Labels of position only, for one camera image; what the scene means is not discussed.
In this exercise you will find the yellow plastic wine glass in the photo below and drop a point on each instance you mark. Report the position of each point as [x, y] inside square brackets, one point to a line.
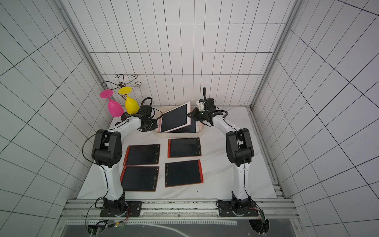
[131, 105]

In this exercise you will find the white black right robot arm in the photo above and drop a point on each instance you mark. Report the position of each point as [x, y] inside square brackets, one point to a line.
[239, 150]

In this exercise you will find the aluminium mounting rail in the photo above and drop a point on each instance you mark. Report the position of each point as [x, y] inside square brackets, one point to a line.
[181, 209]

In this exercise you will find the cream plastic storage box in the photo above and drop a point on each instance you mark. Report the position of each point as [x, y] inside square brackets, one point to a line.
[176, 135]

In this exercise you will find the red writing tablet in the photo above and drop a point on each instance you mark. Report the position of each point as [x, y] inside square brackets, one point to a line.
[140, 155]
[183, 173]
[184, 147]
[139, 178]

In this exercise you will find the pink white writing tablet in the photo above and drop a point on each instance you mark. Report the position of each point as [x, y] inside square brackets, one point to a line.
[175, 118]

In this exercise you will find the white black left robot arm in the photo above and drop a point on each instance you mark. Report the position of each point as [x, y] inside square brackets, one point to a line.
[107, 153]

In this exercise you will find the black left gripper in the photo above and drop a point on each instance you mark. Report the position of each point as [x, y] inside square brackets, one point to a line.
[154, 126]

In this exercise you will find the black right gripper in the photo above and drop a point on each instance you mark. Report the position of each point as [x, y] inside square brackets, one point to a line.
[196, 114]

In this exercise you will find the pink plastic wine glass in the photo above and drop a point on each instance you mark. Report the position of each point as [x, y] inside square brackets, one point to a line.
[114, 108]

